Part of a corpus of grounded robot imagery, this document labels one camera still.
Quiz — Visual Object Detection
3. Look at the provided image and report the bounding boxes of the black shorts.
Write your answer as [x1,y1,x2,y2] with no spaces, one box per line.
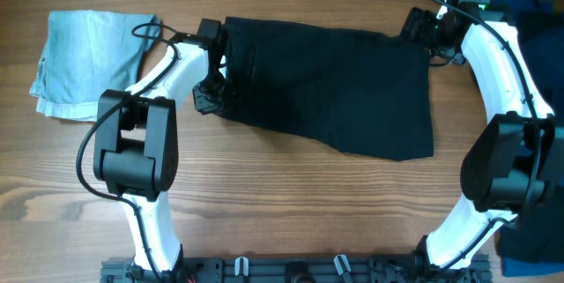
[224,17,434,160]

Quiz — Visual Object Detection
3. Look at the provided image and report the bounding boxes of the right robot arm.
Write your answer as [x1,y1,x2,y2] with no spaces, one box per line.
[401,0,563,282]

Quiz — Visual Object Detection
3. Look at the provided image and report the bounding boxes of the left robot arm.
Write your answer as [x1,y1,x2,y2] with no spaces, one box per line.
[83,19,228,282]

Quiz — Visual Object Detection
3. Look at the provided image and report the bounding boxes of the folded light blue denim shorts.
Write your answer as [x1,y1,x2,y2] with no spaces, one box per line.
[29,10,160,122]

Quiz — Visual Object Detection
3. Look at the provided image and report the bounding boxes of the dark garment in pile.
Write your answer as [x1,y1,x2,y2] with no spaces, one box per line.
[493,9,564,264]

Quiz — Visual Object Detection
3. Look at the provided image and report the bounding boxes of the blue garment in pile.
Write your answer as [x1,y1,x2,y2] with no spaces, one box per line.
[493,0,563,277]

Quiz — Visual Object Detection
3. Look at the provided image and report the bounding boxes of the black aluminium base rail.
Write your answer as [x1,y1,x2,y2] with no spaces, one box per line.
[99,254,494,283]

